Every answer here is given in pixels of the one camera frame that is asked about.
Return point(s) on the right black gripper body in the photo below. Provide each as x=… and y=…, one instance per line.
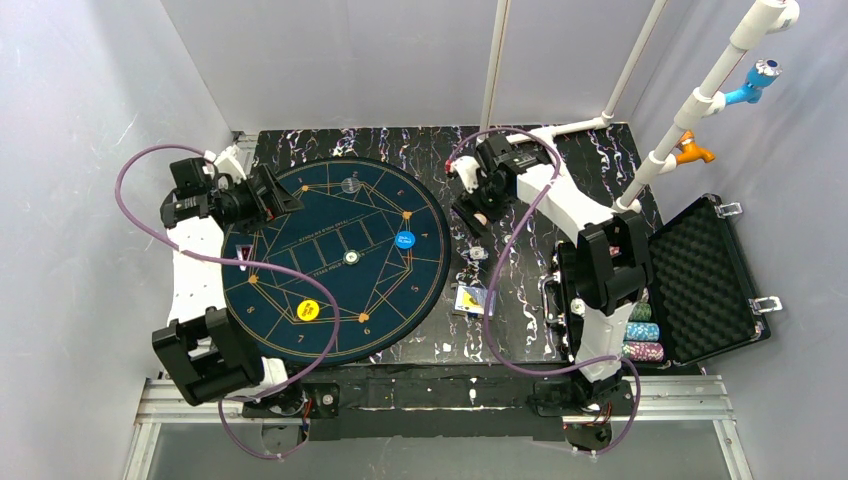
x=482, y=201

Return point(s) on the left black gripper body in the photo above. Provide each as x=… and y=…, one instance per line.
x=265, y=193

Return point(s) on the white poker chip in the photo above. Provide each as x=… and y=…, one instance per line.
x=477, y=253

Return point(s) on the blue dealer button disc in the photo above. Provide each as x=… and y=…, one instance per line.
x=404, y=240

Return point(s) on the clear dealer button disc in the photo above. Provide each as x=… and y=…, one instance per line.
x=351, y=185

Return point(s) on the yellow dealer button disc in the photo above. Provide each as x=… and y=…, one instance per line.
x=308, y=310

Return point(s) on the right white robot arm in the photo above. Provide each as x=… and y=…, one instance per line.
x=612, y=258

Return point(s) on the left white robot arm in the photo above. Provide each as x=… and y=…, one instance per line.
x=206, y=353

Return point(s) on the playing card deck box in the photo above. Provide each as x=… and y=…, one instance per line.
x=470, y=301

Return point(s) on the round dark blue poker mat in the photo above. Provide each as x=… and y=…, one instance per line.
x=366, y=307

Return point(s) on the green chip stack in case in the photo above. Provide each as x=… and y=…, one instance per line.
x=641, y=312

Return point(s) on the blue chip stack in case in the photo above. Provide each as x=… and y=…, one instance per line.
x=642, y=332

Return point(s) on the black poker chip case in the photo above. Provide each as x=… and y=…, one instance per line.
x=702, y=295

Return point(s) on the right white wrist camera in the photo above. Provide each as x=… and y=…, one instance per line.
x=466, y=168

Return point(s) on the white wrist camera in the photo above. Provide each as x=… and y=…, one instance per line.
x=227, y=162
x=466, y=168

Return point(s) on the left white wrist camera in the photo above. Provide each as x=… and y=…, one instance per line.
x=227, y=162

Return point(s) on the aluminium rail frame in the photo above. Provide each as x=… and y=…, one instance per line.
x=209, y=356

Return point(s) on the white pvc pipe frame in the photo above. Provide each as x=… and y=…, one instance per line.
x=570, y=66

